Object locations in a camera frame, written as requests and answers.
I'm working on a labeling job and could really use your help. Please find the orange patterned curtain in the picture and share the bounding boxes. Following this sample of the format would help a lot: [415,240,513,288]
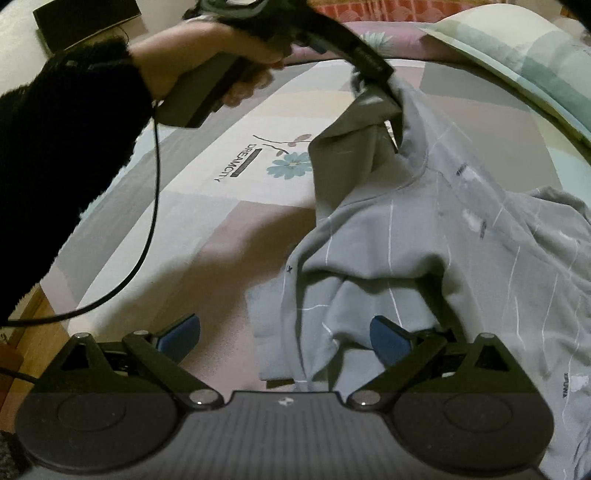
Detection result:
[309,0,467,24]

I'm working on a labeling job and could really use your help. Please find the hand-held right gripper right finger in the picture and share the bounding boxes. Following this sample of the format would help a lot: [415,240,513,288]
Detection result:
[346,315,541,411]

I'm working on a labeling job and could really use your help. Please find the black box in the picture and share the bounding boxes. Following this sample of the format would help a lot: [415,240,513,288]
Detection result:
[32,0,141,51]

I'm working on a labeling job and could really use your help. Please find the black cable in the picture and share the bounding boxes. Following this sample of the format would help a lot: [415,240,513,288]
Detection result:
[0,99,162,384]

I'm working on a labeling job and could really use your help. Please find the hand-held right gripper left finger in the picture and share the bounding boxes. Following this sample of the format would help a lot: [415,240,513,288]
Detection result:
[44,313,222,411]

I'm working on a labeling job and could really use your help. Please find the checked pillow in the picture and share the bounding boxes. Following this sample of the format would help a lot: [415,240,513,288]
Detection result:
[418,7,591,148]

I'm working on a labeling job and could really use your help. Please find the person's left hand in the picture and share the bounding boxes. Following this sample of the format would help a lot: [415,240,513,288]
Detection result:
[127,21,289,109]

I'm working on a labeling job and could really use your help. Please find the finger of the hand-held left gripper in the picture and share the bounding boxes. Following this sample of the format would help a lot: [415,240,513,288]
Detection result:
[300,2,407,112]

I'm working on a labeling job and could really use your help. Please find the patchwork bed sheet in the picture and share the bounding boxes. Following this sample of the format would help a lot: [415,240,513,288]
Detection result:
[39,58,591,398]

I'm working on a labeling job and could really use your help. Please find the grey printed pants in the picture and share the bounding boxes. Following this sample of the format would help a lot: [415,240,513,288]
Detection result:
[245,69,591,480]

